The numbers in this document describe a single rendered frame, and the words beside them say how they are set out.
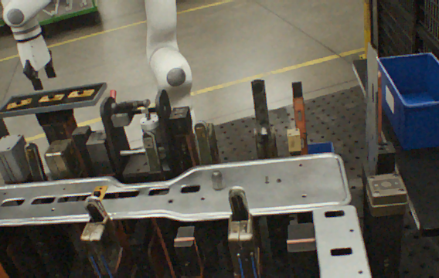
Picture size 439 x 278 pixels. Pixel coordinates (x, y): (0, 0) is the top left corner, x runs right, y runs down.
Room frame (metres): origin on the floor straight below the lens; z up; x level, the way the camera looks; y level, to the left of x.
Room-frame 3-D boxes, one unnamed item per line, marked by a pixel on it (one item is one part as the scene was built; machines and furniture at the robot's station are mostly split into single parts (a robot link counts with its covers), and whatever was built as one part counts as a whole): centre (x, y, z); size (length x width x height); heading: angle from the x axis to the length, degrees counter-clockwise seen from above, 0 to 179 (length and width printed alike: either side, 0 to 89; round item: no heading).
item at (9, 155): (1.26, 0.66, 0.90); 0.13 x 0.10 x 0.41; 170
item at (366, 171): (0.90, -0.35, 0.85); 0.12 x 0.03 x 0.30; 170
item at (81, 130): (1.27, 0.42, 0.90); 0.05 x 0.05 x 0.40; 80
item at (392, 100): (1.07, -0.56, 1.09); 0.30 x 0.17 x 0.13; 170
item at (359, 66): (1.08, -0.56, 1.01); 0.90 x 0.22 x 0.03; 170
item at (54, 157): (1.22, 0.49, 0.89); 0.13 x 0.11 x 0.38; 170
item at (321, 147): (1.36, -0.34, 0.74); 0.11 x 0.10 x 0.09; 80
